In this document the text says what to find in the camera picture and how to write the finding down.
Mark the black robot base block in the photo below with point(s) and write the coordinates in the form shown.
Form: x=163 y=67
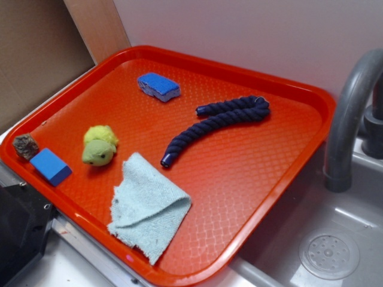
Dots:
x=26 y=219

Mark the blue sponge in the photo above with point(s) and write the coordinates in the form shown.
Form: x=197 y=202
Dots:
x=159 y=87

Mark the orange plastic tray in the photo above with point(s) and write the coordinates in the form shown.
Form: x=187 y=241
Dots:
x=233 y=175

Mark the light blue folded cloth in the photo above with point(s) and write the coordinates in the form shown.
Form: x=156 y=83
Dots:
x=147 y=209

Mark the green plush turtle toy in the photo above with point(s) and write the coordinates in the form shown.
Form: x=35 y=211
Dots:
x=100 y=146

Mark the blue rectangular block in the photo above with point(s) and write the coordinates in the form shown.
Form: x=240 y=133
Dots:
x=53 y=168

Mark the grey curved faucet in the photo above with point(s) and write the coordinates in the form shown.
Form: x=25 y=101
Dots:
x=347 y=121

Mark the grey plastic sink basin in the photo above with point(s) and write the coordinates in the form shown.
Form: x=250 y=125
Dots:
x=270 y=257

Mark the small brown rock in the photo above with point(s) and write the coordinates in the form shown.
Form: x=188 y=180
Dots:
x=25 y=146

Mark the round sink drain cover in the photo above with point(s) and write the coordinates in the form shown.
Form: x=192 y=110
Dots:
x=329 y=254

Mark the brown cardboard panel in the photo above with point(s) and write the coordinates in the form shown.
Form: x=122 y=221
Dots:
x=47 y=44

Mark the dark grey faucet handle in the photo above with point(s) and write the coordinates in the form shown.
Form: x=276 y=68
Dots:
x=372 y=145

